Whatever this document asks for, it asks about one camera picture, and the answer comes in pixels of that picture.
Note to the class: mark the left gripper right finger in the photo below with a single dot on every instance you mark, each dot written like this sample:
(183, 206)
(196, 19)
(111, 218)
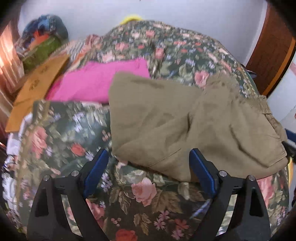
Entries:
(237, 210)

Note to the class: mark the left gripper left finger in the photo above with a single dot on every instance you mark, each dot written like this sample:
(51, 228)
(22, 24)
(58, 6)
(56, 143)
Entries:
(60, 210)

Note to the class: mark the olive green pants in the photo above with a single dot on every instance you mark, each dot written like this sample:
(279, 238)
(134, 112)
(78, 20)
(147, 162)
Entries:
(156, 123)

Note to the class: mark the floral dark green quilt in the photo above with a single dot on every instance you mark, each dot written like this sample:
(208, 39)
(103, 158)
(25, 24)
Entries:
(130, 202)

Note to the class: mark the wooden lap desk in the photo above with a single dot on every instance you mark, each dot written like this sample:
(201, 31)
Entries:
(35, 88)

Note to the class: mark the pink folded garment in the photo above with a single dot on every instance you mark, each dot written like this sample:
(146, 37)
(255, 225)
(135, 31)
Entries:
(92, 82)

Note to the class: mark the orange pink curtain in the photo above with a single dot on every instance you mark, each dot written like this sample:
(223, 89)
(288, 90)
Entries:
(11, 69)

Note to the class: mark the green storage box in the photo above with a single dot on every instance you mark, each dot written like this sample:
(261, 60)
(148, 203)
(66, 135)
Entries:
(40, 53)

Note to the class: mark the striped bed sheet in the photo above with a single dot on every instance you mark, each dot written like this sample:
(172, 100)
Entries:
(77, 49)

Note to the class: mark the brown wooden door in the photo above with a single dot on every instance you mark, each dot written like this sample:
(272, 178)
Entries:
(273, 52)

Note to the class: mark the blue clothes pile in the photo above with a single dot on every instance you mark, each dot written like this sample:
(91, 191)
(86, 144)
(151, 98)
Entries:
(45, 24)

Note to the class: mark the yellow bed footboard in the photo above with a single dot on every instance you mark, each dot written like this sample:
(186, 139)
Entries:
(131, 18)

